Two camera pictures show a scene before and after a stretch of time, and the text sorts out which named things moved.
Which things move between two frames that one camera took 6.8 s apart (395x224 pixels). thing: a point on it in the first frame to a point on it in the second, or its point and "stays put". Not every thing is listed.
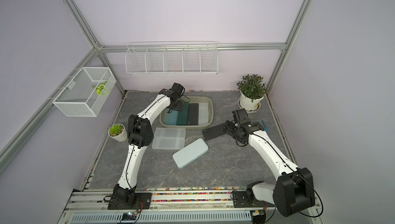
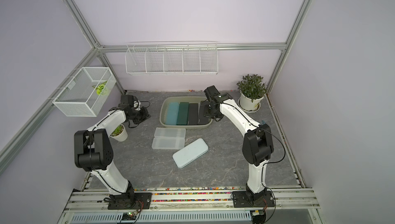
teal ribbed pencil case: (171, 118) stays put
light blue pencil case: (183, 157) stays put
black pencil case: (214, 131) to (202, 119)
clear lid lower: (172, 132) stays put
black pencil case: (193, 118) stays put
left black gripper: (179, 107) to (145, 115)
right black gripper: (229, 130) to (207, 113)
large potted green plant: (253, 89) stays put
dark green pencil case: (182, 116) stays put
